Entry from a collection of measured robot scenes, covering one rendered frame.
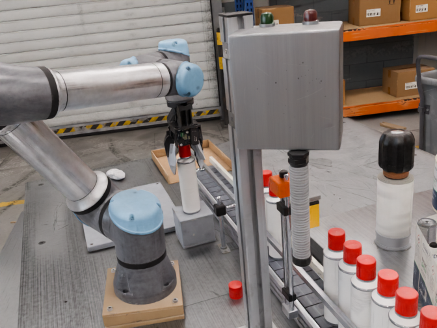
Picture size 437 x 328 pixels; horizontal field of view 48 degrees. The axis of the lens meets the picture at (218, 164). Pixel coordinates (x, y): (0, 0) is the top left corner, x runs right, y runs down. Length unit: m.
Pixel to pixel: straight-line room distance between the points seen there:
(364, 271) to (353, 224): 0.54
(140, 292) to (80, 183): 0.28
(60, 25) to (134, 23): 0.73
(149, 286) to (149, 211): 0.18
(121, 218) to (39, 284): 0.42
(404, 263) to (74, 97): 0.84
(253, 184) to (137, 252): 0.34
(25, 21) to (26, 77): 4.44
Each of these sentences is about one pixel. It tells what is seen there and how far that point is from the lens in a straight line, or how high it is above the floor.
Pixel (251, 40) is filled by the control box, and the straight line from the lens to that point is 0.78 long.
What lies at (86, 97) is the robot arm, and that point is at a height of 1.37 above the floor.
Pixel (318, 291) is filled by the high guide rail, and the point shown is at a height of 0.96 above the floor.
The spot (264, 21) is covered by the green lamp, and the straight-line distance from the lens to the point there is 0.83.
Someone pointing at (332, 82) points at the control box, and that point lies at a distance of 0.78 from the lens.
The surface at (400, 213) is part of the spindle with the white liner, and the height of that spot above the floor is 0.99.
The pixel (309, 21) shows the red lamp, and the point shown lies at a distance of 0.82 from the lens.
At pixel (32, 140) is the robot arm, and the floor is 1.28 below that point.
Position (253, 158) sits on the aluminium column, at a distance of 0.89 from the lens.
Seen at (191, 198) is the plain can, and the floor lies 0.97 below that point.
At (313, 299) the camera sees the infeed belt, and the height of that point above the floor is 0.88.
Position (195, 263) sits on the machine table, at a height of 0.83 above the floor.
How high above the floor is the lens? 1.58
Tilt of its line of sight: 22 degrees down
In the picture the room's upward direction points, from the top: 6 degrees counter-clockwise
